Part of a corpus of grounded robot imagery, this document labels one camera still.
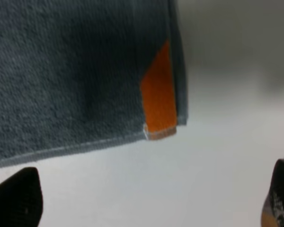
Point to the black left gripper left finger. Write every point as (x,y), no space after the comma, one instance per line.
(21,199)

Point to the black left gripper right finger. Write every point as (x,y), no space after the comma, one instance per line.
(273,208)

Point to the grey towel with orange patches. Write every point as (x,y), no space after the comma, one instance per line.
(82,75)

